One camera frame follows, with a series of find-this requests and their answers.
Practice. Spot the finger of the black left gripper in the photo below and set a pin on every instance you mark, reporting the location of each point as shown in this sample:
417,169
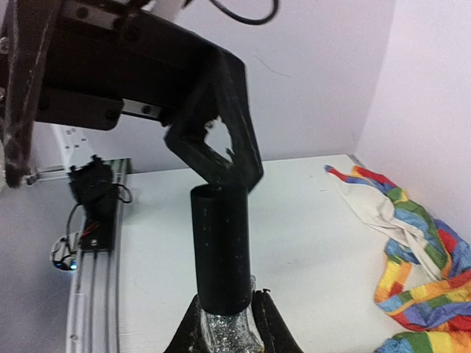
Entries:
212,132

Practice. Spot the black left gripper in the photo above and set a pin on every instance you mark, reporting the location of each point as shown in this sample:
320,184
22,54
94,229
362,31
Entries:
78,63

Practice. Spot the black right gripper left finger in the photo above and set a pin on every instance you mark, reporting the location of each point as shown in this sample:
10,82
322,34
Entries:
189,338

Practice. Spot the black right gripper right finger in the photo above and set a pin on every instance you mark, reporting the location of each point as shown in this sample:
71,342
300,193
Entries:
271,327

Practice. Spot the clear nail polish bottle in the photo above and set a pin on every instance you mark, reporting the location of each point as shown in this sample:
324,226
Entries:
230,333

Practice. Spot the black nail polish cap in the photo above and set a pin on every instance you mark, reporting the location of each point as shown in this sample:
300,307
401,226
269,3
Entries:
221,248

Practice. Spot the rainbow striped jacket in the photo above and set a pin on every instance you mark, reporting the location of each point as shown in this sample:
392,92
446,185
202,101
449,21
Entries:
425,286

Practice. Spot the aluminium table frame rail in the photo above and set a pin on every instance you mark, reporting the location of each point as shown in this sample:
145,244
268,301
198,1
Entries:
92,254

